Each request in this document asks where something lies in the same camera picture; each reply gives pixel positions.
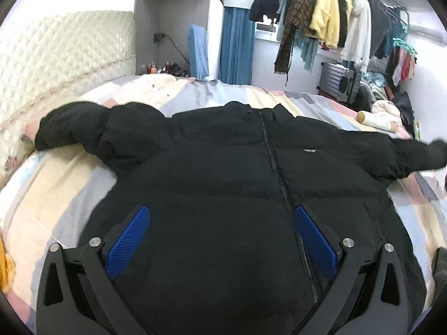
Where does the black puffer jacket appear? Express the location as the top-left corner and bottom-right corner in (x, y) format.
(35, 102), (446, 334)

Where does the pile of clothes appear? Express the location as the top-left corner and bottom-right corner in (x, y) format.
(359, 46), (420, 137)

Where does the yellow cloth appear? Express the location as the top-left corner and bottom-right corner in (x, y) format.
(0, 238), (16, 293)

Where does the floral pillow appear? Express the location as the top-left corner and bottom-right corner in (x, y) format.
(0, 118), (39, 188)

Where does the cream cylindrical bolster pillow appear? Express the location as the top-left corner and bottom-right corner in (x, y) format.
(356, 111), (398, 133)

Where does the grey suitcase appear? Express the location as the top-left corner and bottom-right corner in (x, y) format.
(317, 62), (362, 106)

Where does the cream quilted headboard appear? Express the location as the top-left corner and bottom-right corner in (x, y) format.
(1, 11), (135, 138)

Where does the white hooded sweater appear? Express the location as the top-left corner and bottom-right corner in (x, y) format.
(338, 0), (372, 72)

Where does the teal hanging garment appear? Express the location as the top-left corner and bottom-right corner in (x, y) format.
(277, 0), (319, 72)

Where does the blue covered chair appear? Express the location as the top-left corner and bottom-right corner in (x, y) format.
(188, 24), (209, 80)

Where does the yellow fleece jacket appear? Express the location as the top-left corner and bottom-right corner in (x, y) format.
(309, 0), (352, 49)

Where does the dark grey hanging coat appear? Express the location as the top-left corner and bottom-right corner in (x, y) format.
(367, 0), (391, 58)

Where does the blue curtain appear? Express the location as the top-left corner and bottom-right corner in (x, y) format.
(219, 7), (255, 85)

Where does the grey bedside cabinet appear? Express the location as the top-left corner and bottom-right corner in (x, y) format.
(134, 0), (224, 79)

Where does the brown plaid scarf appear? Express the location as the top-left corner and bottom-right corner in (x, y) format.
(274, 0), (314, 74)

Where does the black hanging jacket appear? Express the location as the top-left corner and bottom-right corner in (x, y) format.
(249, 0), (280, 23)

